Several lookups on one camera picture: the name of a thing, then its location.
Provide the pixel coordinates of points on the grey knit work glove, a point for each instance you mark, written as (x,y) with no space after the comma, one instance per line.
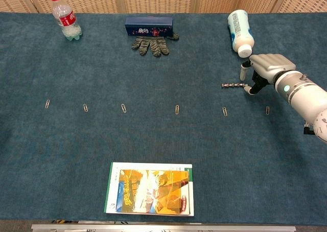
(153,45)

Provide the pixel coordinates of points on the white lotion bottle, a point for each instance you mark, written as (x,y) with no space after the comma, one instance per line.
(240,30)

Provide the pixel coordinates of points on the yellow cover book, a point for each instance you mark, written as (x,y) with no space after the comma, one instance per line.
(163,196)

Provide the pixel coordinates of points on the blue rectangular box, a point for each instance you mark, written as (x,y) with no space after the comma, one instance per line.
(149,25)

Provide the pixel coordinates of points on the clear bottle red label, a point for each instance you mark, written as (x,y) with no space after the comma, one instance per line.
(67,20)

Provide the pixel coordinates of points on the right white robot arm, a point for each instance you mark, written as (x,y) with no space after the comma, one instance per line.
(301,96)

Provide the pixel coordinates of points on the white green book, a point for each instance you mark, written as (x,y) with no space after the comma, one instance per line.
(150,165)

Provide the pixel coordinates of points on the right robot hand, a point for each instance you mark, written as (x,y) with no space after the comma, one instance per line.
(273,63)

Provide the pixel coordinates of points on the paperclip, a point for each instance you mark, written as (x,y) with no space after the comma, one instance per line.
(47,103)
(267,110)
(124,108)
(85,107)
(224,111)
(177,109)

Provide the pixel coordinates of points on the aluminium profile rail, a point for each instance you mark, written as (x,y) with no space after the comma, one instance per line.
(163,228)

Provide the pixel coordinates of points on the metal bolt tool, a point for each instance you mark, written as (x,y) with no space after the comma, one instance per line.
(233,85)

